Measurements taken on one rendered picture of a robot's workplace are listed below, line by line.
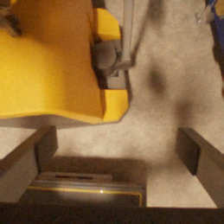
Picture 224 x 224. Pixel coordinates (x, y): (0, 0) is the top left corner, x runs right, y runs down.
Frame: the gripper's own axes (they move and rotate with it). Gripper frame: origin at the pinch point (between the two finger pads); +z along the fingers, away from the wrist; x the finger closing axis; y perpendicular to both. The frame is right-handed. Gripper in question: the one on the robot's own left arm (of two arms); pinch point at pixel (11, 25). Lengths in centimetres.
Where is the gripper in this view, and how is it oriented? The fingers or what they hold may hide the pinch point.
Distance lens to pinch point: 65.2
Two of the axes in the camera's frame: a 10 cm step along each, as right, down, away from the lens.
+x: -1.0, -9.8, 1.5
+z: 0.7, 1.4, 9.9
